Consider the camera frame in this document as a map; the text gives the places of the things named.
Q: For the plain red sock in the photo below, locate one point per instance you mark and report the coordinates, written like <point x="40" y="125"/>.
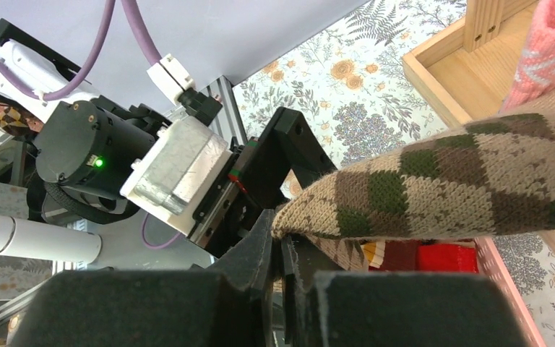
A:
<point x="436" y="256"/>

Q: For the brown argyle sock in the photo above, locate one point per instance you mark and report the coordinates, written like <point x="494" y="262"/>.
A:
<point x="491" y="177"/>

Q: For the floral table mat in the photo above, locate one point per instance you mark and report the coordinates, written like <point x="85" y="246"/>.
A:
<point x="353" y="91"/>

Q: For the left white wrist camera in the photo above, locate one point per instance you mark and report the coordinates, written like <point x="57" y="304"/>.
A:
<point x="177" y="172"/>

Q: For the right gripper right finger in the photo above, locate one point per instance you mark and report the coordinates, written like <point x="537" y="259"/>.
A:
<point x="326" y="306"/>

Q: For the pink sock rear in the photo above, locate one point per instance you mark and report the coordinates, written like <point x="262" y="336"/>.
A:
<point x="535" y="71"/>

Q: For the wooden hanger rack frame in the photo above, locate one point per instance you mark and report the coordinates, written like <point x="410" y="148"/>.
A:
<point x="466" y="71"/>

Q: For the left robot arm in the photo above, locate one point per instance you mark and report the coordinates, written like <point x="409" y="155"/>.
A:
<point x="103" y="162"/>

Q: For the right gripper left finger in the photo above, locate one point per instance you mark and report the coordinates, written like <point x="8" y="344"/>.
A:
<point x="226" y="304"/>

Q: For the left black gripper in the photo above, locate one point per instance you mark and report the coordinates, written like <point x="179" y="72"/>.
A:
<point x="225" y="214"/>

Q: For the pink plastic basket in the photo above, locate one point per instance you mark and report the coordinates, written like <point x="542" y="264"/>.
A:
<point x="491" y="264"/>

